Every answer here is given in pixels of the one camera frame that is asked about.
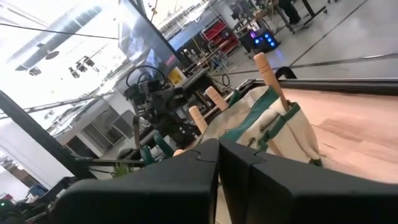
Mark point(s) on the person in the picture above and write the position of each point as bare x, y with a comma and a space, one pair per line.
290, 12

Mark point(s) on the monitor with blue screen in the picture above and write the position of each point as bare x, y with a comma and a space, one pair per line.
140, 37

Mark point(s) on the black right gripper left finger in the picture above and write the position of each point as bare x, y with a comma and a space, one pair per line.
140, 193

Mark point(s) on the black rolling stand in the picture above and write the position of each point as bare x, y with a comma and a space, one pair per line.
314, 11

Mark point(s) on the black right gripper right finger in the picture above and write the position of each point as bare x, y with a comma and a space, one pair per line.
311, 196

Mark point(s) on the cream green garden tote bag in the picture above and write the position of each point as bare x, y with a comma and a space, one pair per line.
280, 140

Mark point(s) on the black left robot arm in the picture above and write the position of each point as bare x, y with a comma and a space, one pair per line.
183, 132

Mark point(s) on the small potted green plant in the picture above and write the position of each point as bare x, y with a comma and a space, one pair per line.
121, 170

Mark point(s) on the yellow box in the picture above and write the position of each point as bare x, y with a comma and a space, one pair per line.
176, 76

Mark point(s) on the black computer blue lights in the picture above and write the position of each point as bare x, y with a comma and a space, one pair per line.
264, 42

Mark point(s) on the red storage rack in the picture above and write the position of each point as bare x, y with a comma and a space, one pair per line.
220, 34

